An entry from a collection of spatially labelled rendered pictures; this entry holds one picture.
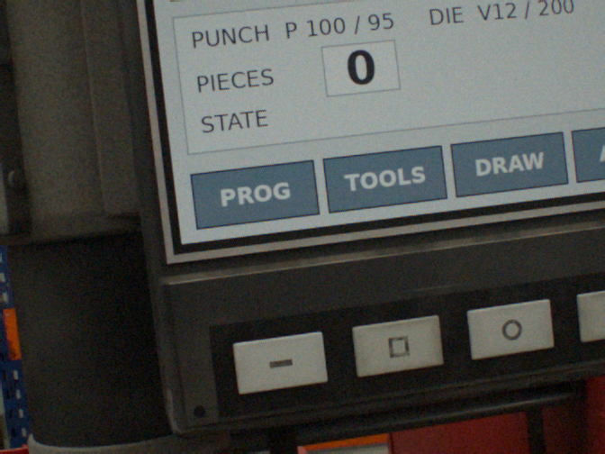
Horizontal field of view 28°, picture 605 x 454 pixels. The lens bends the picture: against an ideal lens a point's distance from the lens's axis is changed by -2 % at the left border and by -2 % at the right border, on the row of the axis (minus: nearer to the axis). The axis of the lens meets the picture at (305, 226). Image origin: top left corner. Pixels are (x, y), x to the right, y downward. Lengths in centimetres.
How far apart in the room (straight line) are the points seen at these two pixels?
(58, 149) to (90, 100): 3
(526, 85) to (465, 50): 3
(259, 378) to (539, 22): 19
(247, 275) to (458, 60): 13
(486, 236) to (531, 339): 5
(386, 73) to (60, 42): 18
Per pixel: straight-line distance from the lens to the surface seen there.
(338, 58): 51
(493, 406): 95
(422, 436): 157
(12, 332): 313
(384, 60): 51
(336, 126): 51
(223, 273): 50
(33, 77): 61
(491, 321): 52
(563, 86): 54
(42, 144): 61
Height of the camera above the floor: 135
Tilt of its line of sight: 3 degrees down
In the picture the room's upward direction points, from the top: 7 degrees counter-clockwise
